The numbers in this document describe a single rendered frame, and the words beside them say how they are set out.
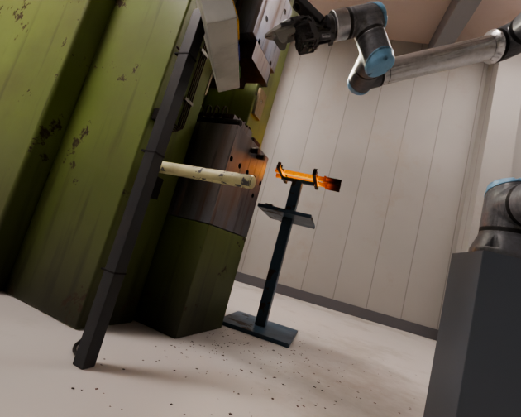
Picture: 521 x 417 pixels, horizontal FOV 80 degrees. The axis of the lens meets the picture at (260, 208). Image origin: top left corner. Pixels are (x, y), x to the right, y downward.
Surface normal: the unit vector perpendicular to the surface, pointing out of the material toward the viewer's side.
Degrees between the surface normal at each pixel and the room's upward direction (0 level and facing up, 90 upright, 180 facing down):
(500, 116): 90
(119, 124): 90
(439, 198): 90
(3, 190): 90
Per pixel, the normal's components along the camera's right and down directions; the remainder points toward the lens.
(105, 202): -0.37, -0.24
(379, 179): -0.15, -0.19
